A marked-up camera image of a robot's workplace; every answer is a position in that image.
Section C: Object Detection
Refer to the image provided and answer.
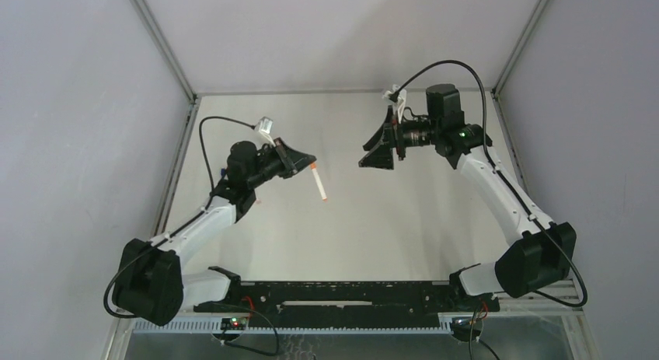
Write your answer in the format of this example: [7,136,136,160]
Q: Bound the right controller board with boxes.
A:
[450,317,482,343]

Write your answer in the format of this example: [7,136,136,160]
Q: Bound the white cable duct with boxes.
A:
[128,316,459,335]

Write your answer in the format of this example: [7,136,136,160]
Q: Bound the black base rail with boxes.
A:
[194,281,500,330]

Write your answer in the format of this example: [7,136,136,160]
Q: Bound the left controller board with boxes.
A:
[220,316,249,332]

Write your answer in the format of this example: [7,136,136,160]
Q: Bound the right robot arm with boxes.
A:
[358,84,576,298]

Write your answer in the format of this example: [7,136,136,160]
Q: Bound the controller board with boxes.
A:
[220,316,249,332]
[450,317,482,343]

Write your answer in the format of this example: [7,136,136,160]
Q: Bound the left camera cable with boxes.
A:
[103,116,256,320]

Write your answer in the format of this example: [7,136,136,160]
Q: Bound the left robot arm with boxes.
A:
[103,138,316,326]

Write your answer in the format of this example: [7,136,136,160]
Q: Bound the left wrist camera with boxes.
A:
[253,117,275,146]

